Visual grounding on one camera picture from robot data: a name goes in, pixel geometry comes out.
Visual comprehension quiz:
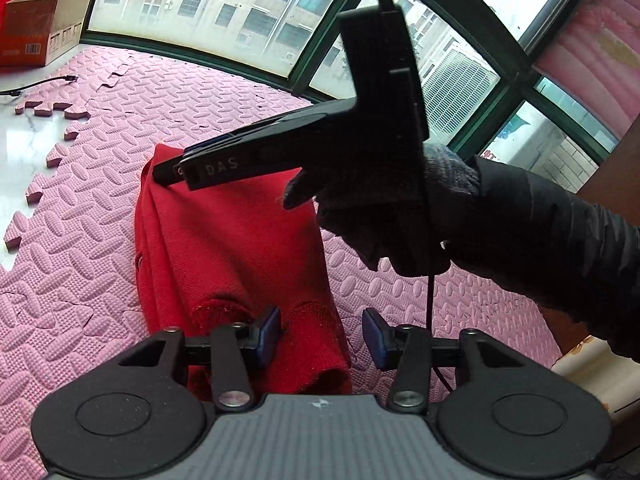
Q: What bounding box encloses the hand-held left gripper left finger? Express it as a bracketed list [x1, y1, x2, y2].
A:
[116, 305, 282, 410]

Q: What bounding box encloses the pink foam floor mat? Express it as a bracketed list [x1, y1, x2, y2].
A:
[0, 45, 563, 480]

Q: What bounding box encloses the person's right forearm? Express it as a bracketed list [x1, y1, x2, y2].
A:
[440, 155, 640, 361]

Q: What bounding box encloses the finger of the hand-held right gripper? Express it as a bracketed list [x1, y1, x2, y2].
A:
[152, 159, 188, 186]
[184, 127, 261, 155]

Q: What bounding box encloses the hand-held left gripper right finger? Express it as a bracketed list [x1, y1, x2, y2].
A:
[362, 306, 527, 410]

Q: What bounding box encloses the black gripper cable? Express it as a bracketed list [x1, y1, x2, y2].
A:
[424, 195, 458, 395]

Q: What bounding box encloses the red hoodie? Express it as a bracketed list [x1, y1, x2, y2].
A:
[134, 142, 353, 395]

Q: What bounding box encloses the brown wooden cabinet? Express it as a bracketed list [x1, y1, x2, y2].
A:
[580, 122, 640, 213]

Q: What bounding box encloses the brown cardboard box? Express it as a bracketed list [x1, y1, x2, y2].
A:
[0, 0, 95, 67]

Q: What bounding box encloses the pale printed cloth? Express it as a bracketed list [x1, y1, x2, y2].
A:
[550, 337, 640, 466]

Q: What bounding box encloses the white louvred air conditioner unit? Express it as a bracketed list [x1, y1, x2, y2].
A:
[417, 42, 501, 143]

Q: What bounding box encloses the person's right hand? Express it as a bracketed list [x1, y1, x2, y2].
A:
[282, 141, 483, 277]

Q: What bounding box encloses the pink curtain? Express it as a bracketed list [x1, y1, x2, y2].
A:
[532, 0, 640, 138]

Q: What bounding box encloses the beige apartment building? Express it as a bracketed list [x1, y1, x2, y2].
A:
[22, 0, 501, 91]

